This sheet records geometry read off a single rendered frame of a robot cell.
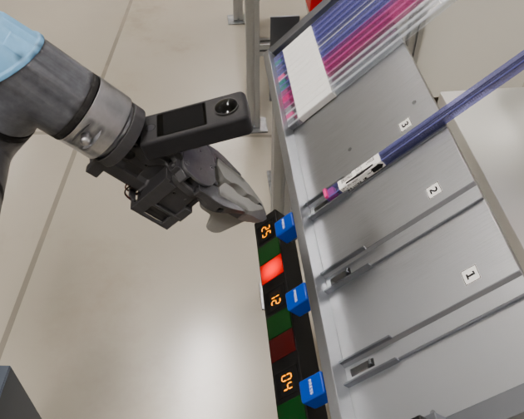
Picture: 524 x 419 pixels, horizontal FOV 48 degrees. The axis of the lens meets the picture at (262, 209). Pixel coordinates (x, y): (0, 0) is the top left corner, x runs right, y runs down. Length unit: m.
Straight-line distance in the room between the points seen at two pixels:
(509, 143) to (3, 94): 0.78
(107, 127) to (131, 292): 1.02
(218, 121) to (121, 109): 0.09
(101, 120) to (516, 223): 0.60
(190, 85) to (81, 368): 1.17
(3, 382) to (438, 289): 0.55
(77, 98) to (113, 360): 0.98
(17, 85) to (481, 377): 0.46
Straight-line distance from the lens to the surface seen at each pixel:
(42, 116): 0.59
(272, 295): 0.73
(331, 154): 0.76
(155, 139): 0.61
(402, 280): 0.60
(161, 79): 2.30
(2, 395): 0.85
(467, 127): 1.08
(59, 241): 1.75
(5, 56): 0.57
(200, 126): 0.60
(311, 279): 0.65
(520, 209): 0.95
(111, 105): 0.60
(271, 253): 0.76
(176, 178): 0.63
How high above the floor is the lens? 1.24
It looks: 46 degrees down
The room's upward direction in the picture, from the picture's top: straight up
